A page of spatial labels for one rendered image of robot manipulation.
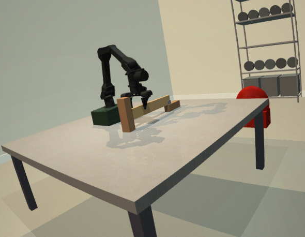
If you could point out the long wooden rail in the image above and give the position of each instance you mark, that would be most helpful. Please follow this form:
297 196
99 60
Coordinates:
153 105

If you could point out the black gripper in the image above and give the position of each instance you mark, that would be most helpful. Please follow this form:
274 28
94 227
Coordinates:
135 89

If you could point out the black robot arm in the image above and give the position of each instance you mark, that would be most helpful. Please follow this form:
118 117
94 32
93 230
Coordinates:
133 70

